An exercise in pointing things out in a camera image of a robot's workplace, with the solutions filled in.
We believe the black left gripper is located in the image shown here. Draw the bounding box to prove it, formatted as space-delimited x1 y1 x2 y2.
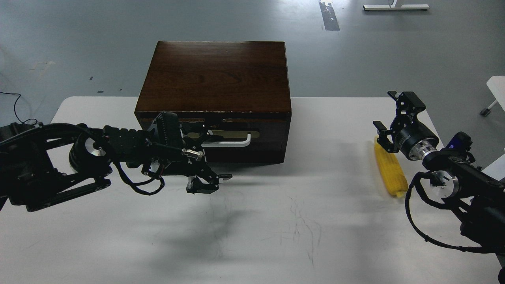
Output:
157 122 233 194

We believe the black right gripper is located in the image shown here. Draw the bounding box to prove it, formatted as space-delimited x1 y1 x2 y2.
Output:
372 91 440 161

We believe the yellow corn cob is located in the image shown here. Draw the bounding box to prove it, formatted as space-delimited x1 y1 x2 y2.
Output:
374 136 409 198

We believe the wooden drawer with white handle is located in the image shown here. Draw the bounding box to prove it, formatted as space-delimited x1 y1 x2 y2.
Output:
146 114 285 148

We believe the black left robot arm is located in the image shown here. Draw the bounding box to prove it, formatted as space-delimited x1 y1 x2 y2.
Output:
0 111 232 212

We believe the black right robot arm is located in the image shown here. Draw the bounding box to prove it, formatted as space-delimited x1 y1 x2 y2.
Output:
373 90 505 266

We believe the dark wooden drawer cabinet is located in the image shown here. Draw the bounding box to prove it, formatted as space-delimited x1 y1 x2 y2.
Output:
134 41 292 164

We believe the white table edge at right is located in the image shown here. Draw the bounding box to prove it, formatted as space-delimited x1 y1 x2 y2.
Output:
479 76 505 117

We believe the white metal stand base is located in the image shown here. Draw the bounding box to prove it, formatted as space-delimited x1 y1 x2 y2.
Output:
363 0 430 11

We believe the black tape strip on floor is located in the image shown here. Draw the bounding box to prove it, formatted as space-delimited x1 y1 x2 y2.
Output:
318 0 340 31

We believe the black cable on floor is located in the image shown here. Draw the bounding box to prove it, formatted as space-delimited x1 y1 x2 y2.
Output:
0 92 38 126

